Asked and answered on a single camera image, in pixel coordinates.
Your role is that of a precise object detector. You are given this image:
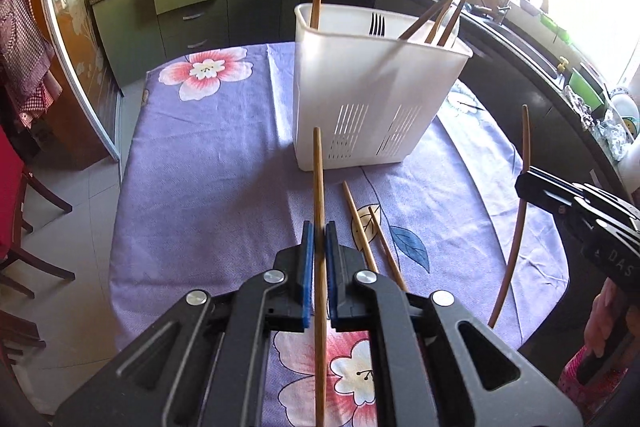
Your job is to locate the sliding glass door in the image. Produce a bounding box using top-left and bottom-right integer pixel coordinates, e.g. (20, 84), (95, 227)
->
(37, 0), (123, 170)

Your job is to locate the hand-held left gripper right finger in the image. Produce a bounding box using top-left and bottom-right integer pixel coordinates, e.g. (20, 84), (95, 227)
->
(325, 219), (586, 427)

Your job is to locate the purple floral tablecloth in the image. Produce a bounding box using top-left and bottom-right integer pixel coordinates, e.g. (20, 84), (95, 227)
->
(109, 42), (571, 427)

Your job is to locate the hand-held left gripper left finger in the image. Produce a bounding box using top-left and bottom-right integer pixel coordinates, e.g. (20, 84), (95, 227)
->
(52, 219), (316, 427)

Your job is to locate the checked apron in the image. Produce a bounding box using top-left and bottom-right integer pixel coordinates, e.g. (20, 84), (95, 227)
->
(0, 0), (63, 130)

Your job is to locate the crumpled rag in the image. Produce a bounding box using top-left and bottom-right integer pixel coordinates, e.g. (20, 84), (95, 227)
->
(562, 84), (596, 132)

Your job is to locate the green plastic basin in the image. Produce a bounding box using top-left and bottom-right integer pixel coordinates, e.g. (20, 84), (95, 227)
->
(567, 67), (608, 110)

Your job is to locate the red covered wooden chair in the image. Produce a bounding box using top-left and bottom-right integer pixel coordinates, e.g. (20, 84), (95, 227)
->
(0, 124), (76, 300)

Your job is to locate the stainless double sink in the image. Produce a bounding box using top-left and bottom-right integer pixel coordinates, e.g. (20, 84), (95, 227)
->
(465, 2), (561, 78)

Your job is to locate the white plastic utensil holder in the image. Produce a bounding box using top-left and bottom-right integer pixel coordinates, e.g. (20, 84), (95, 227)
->
(293, 3), (474, 172)

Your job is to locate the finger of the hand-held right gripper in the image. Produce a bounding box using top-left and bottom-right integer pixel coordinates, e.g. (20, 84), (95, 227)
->
(514, 174), (581, 220)
(525, 165), (596, 198)

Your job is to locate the green box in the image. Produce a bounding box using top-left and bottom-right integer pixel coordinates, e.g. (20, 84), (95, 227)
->
(540, 12), (573, 42)

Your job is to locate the person's right hand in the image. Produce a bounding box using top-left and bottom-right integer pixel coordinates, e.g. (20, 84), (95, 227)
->
(584, 279), (621, 358)

